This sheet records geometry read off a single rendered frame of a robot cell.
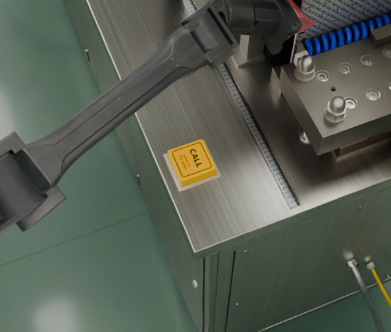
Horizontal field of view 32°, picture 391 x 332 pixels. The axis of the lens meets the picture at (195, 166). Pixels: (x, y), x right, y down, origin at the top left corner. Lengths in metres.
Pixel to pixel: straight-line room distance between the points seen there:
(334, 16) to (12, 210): 0.67
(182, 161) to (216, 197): 0.09
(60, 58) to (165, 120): 1.31
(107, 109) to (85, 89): 1.55
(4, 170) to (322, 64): 0.61
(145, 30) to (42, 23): 1.30
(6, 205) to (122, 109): 0.20
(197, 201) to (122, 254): 0.96
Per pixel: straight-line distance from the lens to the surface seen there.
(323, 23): 1.24
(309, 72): 1.19
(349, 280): 1.85
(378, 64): 1.25
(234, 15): 1.07
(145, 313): 2.08
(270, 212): 1.21
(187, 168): 1.21
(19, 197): 0.86
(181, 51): 1.00
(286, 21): 1.13
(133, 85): 0.95
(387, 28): 1.28
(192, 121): 1.29
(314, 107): 1.17
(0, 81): 2.56
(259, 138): 1.28
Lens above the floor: 1.99
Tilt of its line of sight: 61 degrees down
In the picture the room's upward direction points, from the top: 1 degrees counter-clockwise
